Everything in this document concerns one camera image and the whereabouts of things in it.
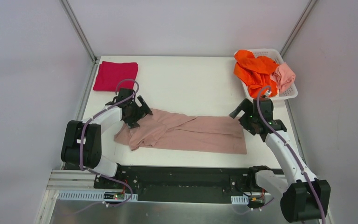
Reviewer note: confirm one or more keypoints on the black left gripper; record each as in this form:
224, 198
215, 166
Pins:
138, 112

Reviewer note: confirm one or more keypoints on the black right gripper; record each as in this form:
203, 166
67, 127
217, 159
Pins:
246, 116

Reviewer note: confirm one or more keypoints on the beige pink printed t-shirt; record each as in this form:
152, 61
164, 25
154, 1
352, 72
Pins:
177, 131

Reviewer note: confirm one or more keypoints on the orange t-shirt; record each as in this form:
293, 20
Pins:
255, 72

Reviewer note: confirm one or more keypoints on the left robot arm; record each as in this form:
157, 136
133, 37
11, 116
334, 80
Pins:
82, 144

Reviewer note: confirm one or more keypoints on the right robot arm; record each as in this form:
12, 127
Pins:
293, 173

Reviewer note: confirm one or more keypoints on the white plastic laundry basket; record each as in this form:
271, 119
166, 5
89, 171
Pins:
291, 92

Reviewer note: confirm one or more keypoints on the folded red t-shirt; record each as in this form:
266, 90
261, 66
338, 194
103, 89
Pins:
111, 74

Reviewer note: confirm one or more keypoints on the light pink t-shirt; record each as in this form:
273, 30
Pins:
283, 76

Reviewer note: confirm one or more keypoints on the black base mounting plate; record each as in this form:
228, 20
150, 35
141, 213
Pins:
182, 184

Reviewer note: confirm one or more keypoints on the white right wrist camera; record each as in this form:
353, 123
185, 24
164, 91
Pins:
267, 93

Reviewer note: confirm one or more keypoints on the right corner aluminium post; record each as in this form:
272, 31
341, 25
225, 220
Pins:
297, 27

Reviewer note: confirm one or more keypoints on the corner aluminium post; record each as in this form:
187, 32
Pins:
297, 27
78, 29

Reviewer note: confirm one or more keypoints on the aluminium frame rail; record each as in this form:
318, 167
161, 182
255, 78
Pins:
72, 199

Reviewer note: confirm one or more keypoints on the left corner aluminium post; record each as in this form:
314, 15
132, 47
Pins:
78, 29

